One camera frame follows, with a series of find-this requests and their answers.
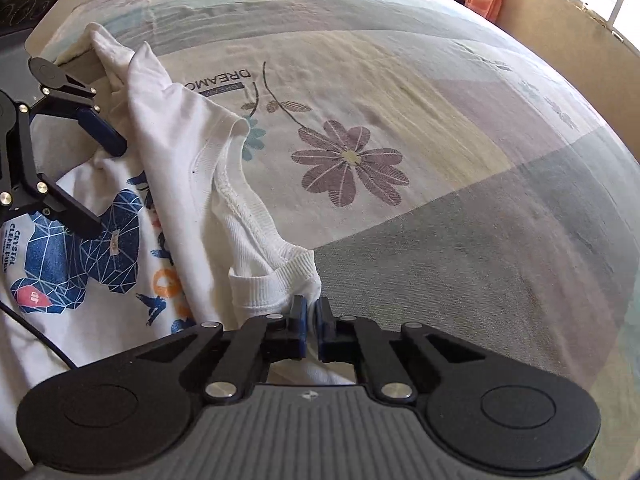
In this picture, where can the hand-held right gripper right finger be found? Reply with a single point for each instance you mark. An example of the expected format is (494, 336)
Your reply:
(324, 332)

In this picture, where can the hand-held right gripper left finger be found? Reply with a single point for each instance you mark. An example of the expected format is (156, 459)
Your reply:
(299, 321)

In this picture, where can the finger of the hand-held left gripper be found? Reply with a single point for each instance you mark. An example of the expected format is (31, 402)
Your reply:
(70, 207)
(105, 132)

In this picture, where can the white printed sweatshirt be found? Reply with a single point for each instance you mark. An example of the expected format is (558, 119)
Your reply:
(175, 160)

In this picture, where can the dark flat object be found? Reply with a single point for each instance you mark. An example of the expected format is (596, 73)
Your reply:
(25, 0)

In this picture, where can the bed with patchwork sheet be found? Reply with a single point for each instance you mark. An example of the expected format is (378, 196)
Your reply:
(450, 210)

